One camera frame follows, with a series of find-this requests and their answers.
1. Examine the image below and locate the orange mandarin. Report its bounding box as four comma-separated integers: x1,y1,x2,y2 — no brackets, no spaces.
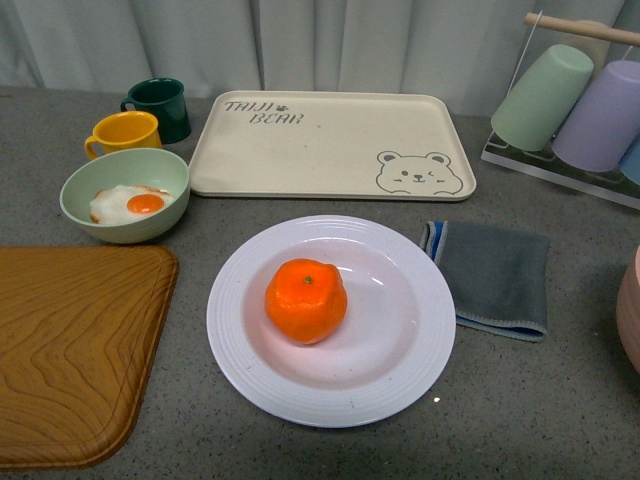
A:
264,258,348,345

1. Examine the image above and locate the pink plastic bowl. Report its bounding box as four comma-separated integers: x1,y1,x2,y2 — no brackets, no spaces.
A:
616,248,640,371

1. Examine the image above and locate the beige plastic cup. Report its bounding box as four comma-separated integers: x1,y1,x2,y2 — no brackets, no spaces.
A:
558,33,610,77

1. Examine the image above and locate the light green bowl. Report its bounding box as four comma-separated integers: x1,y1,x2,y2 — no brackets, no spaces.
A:
60,148,190,244

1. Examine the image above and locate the green plastic cup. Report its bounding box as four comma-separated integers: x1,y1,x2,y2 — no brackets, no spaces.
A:
491,44,594,151

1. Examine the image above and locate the purple plastic cup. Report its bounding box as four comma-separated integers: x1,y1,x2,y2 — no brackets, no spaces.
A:
552,60,639,172

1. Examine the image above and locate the white cup rack wooden handle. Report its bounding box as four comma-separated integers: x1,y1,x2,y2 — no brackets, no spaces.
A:
481,13,639,208

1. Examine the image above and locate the blue plastic cup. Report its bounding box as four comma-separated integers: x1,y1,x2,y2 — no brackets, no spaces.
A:
619,136,640,185

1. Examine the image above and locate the wooden cutting board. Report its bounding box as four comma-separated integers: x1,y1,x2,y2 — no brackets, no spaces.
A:
1,246,179,470

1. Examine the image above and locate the grey folded cloth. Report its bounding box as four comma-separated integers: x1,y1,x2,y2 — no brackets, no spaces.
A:
420,220,550,342

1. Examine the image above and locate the white round plate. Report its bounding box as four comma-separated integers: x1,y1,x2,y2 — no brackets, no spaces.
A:
206,215,456,428

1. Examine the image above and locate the dark green mug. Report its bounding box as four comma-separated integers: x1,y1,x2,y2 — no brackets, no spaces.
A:
120,78,191,144

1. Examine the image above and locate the yellow mug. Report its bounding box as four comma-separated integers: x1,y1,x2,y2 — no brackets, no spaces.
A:
84,111,163,160

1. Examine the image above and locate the cream bear serving tray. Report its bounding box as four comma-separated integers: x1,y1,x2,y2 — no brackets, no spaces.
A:
190,91,476,202

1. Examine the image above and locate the grey curtain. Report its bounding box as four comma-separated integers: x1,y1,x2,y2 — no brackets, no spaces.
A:
1,1,639,116

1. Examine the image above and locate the fake fried egg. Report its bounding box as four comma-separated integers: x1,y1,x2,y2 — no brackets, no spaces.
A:
90,185,174,225

